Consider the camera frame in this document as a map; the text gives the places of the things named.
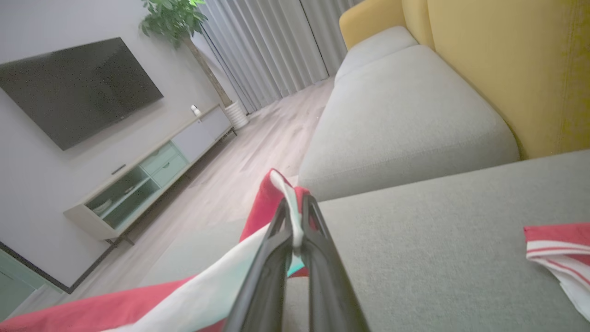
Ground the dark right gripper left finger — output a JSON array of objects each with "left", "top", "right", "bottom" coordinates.
[{"left": 224, "top": 198, "right": 295, "bottom": 332}]

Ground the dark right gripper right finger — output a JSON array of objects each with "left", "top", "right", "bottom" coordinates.
[{"left": 300, "top": 194, "right": 370, "bottom": 332}]

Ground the red garment with number print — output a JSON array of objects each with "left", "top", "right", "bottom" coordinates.
[{"left": 0, "top": 168, "right": 319, "bottom": 332}]

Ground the red garment with white stripes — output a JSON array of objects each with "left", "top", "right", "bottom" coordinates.
[{"left": 524, "top": 223, "right": 590, "bottom": 323}]

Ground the grey and yellow sofa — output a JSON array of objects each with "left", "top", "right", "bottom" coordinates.
[{"left": 138, "top": 150, "right": 590, "bottom": 332}]

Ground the low TV cabinet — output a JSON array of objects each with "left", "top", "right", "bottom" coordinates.
[{"left": 64, "top": 104, "right": 238, "bottom": 246}]

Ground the white ribbed plant pot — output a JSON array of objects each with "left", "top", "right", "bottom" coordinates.
[{"left": 224, "top": 101, "right": 249, "bottom": 130}]

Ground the grey sofa seat cushion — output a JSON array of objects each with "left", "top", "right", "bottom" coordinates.
[
  {"left": 298, "top": 45, "right": 520, "bottom": 202},
  {"left": 334, "top": 25, "right": 419, "bottom": 84}
]

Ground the grey pleated curtain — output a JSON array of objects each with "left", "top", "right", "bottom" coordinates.
[{"left": 198, "top": 0, "right": 365, "bottom": 115}]

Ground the yellow sofa back cushion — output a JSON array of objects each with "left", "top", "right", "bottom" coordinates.
[
  {"left": 340, "top": 0, "right": 407, "bottom": 50},
  {"left": 426, "top": 0, "right": 590, "bottom": 160},
  {"left": 401, "top": 0, "right": 436, "bottom": 50}
]

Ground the black flat screen TV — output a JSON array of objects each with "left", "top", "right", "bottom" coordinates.
[{"left": 0, "top": 37, "right": 164, "bottom": 151}]

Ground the green potted tree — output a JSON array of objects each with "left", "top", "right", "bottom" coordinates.
[{"left": 140, "top": 0, "right": 233, "bottom": 109}]

